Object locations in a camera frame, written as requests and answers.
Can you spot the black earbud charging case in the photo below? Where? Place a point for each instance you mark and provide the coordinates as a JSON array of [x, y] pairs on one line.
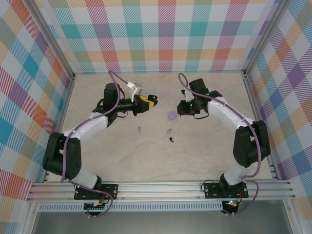
[[154, 98]]

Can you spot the purple earbud charging case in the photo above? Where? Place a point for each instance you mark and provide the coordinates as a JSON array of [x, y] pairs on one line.
[[172, 115]]

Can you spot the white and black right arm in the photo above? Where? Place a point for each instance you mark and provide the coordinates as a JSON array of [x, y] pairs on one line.
[[226, 112]]

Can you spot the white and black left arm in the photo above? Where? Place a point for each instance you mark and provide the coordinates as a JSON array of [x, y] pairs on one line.
[[85, 126]]

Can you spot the small electronics board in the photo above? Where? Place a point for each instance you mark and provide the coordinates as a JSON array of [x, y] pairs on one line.
[[96, 206], [232, 204]]

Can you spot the grey metal panel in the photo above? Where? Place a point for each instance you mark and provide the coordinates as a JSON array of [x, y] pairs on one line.
[[158, 224]]

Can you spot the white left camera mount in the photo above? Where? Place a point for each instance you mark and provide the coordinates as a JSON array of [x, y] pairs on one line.
[[134, 97]]

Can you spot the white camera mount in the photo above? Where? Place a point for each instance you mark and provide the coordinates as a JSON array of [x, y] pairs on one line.
[[134, 97], [187, 96]]

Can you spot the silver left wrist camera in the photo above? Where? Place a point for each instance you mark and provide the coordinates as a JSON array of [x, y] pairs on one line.
[[139, 88]]

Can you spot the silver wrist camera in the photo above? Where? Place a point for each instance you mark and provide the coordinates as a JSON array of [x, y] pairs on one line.
[[139, 88], [182, 91]]

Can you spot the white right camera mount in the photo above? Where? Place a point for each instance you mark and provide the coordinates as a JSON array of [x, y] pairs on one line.
[[187, 96]]

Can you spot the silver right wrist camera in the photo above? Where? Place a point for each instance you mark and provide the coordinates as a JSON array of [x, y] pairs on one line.
[[182, 91]]

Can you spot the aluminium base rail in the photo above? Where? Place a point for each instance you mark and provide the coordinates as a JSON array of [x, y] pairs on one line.
[[158, 190]]

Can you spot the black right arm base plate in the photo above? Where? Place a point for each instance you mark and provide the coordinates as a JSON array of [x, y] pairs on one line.
[[212, 191]]

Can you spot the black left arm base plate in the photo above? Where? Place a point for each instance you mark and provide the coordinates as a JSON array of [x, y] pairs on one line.
[[109, 191]]

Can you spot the aluminium frame post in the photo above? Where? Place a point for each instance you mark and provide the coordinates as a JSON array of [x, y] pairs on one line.
[[54, 36], [265, 36]]

